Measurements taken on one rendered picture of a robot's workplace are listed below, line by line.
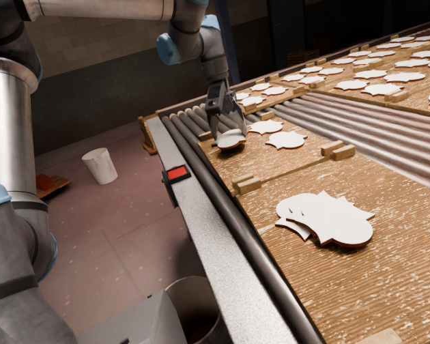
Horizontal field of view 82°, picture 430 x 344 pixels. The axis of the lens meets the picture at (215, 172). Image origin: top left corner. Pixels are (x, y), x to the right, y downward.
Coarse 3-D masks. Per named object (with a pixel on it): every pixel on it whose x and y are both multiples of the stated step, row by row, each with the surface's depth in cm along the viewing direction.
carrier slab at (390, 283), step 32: (352, 160) 64; (256, 192) 62; (288, 192) 59; (352, 192) 53; (384, 192) 51; (416, 192) 49; (256, 224) 52; (384, 224) 45; (416, 224) 43; (288, 256) 44; (320, 256) 42; (352, 256) 41; (384, 256) 39; (416, 256) 38; (320, 288) 37; (352, 288) 36; (384, 288) 35; (416, 288) 34; (320, 320) 34; (352, 320) 33; (384, 320) 32; (416, 320) 31
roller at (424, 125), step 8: (304, 96) 121; (328, 104) 107; (336, 104) 103; (344, 104) 101; (360, 112) 93; (368, 112) 90; (376, 112) 88; (392, 120) 82; (400, 120) 80; (408, 120) 78; (416, 120) 76; (424, 128) 73
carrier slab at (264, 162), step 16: (288, 128) 90; (208, 144) 95; (240, 144) 88; (256, 144) 85; (304, 144) 77; (320, 144) 74; (208, 160) 85; (224, 160) 80; (240, 160) 78; (256, 160) 75; (272, 160) 73; (288, 160) 71; (304, 160) 69; (320, 160) 68; (224, 176) 72; (256, 176) 68; (272, 176) 66
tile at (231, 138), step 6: (228, 132) 87; (234, 132) 86; (240, 132) 84; (222, 138) 84; (228, 138) 83; (234, 138) 82; (240, 138) 80; (216, 144) 82; (222, 144) 80; (228, 144) 79; (234, 144) 77
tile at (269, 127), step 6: (270, 120) 98; (252, 126) 97; (258, 126) 95; (264, 126) 94; (270, 126) 93; (276, 126) 91; (282, 126) 90; (252, 132) 94; (258, 132) 92; (264, 132) 90; (270, 132) 89; (276, 132) 89
